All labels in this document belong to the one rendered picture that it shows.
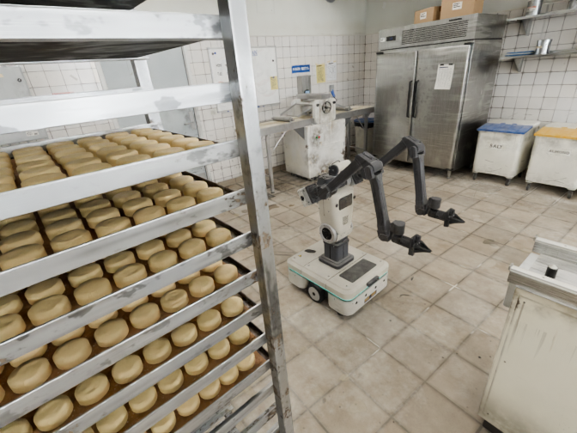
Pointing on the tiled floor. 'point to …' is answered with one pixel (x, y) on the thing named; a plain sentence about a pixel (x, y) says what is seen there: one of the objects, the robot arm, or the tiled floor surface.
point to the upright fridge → (491, 39)
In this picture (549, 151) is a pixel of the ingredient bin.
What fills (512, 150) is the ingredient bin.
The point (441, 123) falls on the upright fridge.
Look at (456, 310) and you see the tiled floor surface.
